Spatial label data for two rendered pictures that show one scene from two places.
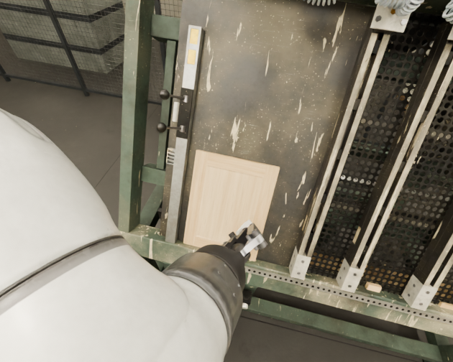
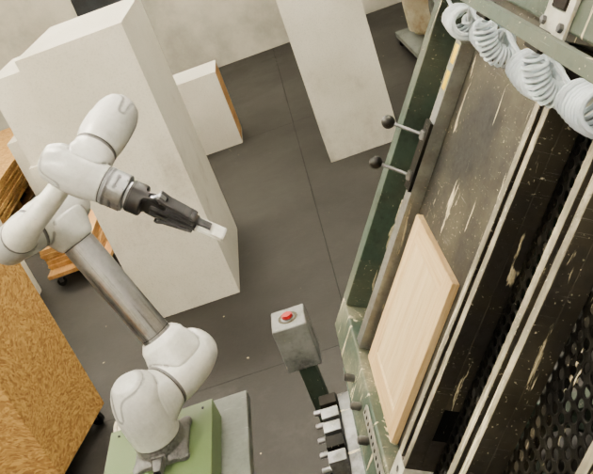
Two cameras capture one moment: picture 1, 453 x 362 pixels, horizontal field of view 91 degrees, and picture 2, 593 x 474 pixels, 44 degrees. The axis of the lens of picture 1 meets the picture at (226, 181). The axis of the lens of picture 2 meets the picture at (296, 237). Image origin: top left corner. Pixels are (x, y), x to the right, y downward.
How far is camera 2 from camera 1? 1.66 m
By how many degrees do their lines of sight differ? 68
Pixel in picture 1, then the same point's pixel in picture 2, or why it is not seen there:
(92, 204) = (108, 131)
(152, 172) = not seen: hidden behind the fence
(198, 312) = (95, 166)
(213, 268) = (120, 175)
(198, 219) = (386, 325)
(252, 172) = (434, 276)
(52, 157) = (114, 117)
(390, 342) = not seen: outside the picture
